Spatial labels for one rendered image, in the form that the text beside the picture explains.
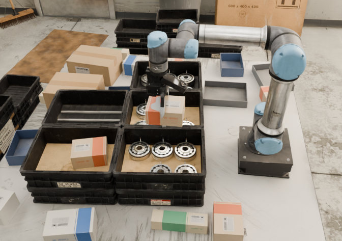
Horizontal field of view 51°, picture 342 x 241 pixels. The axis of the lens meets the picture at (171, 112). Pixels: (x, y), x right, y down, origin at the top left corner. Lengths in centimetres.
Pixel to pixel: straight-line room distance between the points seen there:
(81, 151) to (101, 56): 92
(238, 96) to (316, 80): 170
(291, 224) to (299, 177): 28
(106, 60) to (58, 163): 87
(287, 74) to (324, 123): 204
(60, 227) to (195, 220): 56
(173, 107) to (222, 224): 53
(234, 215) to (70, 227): 68
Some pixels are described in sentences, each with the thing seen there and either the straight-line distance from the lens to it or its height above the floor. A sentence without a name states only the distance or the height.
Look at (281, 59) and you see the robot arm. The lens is 135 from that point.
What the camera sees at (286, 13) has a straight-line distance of 456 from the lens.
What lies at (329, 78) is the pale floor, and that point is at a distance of 398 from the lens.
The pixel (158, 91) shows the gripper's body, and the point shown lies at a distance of 150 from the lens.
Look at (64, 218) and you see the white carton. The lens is 164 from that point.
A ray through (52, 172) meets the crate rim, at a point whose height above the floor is 93.
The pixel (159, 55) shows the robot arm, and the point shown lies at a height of 138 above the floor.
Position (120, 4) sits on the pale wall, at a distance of 492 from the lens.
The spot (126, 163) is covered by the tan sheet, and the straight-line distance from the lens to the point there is 172.
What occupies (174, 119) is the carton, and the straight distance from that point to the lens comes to 154.
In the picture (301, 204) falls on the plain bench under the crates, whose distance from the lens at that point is 181.
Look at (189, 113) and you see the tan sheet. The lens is 197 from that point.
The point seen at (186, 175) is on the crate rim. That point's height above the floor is 93.
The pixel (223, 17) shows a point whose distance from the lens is 450.
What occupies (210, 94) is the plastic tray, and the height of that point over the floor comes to 70.
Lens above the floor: 209
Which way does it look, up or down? 40 degrees down
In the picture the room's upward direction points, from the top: 1 degrees counter-clockwise
